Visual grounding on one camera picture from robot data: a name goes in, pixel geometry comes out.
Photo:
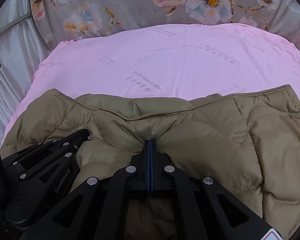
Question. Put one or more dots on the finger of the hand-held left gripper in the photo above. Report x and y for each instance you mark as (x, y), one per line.
(52, 158)
(72, 135)

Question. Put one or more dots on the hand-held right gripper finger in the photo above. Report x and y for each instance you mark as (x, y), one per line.
(147, 160)
(152, 160)

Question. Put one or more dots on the olive quilted jacket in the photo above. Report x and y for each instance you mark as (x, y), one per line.
(215, 142)

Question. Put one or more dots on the pink blanket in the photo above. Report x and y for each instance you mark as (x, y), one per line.
(165, 67)

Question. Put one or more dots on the pale satin curtain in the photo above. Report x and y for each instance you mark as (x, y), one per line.
(12, 52)

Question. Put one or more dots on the grey floral duvet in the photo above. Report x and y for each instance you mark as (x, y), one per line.
(140, 5)

